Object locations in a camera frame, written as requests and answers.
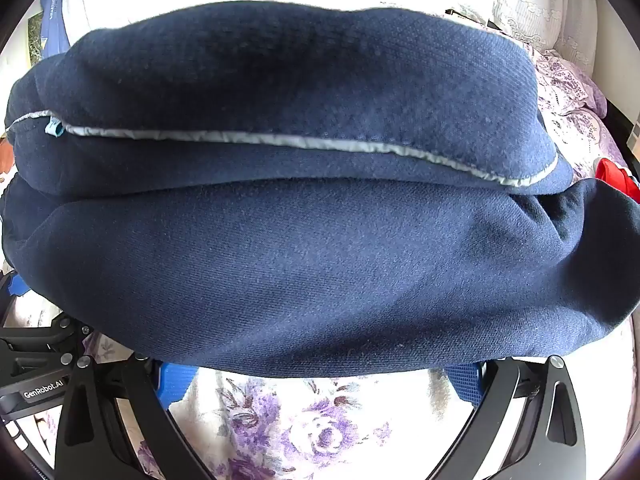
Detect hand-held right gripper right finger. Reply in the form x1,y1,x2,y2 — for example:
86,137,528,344
429,354,592,480

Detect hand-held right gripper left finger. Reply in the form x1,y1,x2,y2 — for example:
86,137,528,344
54,352,216,480

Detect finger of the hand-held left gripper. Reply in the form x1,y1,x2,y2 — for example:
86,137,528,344
0,267,29,302
0,310,96,368

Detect navy blue pants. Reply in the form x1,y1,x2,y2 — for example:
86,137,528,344
0,5,640,379

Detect purple floral bed quilt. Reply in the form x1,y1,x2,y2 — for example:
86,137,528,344
80,45,628,480

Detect red cloth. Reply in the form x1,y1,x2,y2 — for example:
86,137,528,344
594,156,640,203

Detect blue printed pillow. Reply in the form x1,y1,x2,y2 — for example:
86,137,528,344
39,0,72,58

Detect white lace cover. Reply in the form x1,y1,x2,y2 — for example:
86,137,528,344
64,0,598,63

